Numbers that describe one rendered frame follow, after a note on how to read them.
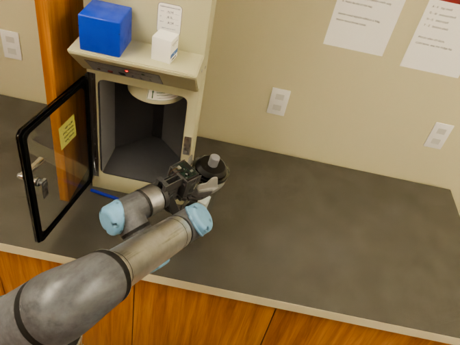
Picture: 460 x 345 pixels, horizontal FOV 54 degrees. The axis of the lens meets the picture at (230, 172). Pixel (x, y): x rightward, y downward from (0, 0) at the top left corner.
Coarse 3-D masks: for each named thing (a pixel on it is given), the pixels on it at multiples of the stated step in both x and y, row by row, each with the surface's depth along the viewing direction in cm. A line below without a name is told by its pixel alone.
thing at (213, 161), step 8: (200, 160) 128; (208, 160) 129; (216, 160) 125; (200, 168) 126; (208, 168) 126; (216, 168) 127; (224, 168) 128; (208, 176) 126; (216, 176) 126; (224, 176) 128
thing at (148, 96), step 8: (128, 88) 135; (136, 88) 132; (144, 88) 131; (136, 96) 133; (144, 96) 132; (152, 96) 131; (160, 96) 131; (168, 96) 132; (176, 96) 134; (160, 104) 132
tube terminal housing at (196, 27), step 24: (120, 0) 112; (144, 0) 111; (168, 0) 110; (192, 0) 110; (216, 0) 120; (144, 24) 115; (192, 24) 114; (192, 48) 118; (96, 72) 126; (192, 96) 127; (192, 120) 133; (192, 144) 140
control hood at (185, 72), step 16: (128, 48) 115; (144, 48) 116; (80, 64) 120; (112, 64) 113; (128, 64) 110; (144, 64) 110; (160, 64) 111; (176, 64) 112; (192, 64) 114; (176, 80) 115; (192, 80) 112
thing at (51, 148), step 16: (80, 80) 122; (80, 96) 124; (64, 112) 119; (80, 112) 127; (48, 128) 114; (64, 128) 122; (80, 128) 130; (32, 144) 109; (48, 144) 116; (64, 144) 125; (80, 144) 134; (32, 160) 111; (48, 160) 119; (64, 160) 127; (80, 160) 137; (48, 176) 121; (64, 176) 130; (80, 176) 141; (64, 192) 134; (48, 208) 127; (32, 224) 122; (48, 224) 130
